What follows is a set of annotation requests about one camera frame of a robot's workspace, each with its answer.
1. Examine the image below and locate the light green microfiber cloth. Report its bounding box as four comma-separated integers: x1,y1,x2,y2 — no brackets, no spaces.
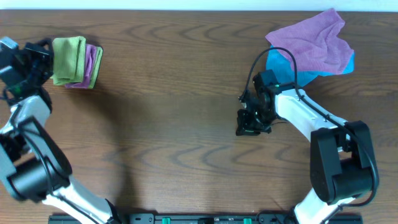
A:
51,36,86,86

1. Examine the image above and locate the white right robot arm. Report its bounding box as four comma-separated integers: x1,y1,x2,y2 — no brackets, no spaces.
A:
236,81,379,223

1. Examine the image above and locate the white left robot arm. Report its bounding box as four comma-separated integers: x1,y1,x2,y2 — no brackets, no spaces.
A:
1,37,123,223

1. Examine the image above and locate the blue microfiber cloth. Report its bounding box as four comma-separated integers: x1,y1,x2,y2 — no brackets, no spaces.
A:
266,45,355,86

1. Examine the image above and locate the folded purple cloth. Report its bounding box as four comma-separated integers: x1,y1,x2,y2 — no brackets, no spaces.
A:
65,44,97,88

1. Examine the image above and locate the folded green cloth underneath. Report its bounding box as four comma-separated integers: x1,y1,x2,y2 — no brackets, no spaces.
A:
88,46,103,89

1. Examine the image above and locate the purple unfolded microfiber cloth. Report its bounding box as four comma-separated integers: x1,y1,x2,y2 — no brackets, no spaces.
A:
265,8,354,75

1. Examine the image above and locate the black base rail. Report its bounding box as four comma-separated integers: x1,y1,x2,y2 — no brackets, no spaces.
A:
48,213,363,224

